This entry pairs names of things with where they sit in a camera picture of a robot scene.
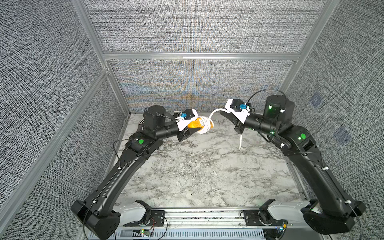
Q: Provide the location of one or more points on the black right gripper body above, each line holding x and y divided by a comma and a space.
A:
242, 127

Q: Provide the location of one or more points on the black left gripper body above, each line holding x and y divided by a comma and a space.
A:
182, 135

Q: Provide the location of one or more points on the orange power strip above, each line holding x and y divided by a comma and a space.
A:
202, 123

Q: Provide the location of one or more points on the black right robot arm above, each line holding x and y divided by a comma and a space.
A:
333, 210

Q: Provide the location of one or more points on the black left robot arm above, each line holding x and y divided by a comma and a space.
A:
96, 212

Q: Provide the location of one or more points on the white patterned bowl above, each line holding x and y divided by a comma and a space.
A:
142, 121

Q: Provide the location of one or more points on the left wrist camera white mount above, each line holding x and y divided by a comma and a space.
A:
185, 118

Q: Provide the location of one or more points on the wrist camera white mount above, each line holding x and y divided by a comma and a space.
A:
185, 118
238, 109

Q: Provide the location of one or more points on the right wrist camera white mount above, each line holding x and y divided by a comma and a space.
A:
238, 109

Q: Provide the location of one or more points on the aluminium front rail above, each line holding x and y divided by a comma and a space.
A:
218, 218

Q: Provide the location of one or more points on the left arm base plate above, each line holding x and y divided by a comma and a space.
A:
140, 214

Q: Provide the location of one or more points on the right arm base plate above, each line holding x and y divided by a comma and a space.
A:
261, 216

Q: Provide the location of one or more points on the white slotted cable duct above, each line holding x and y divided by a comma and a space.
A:
192, 234

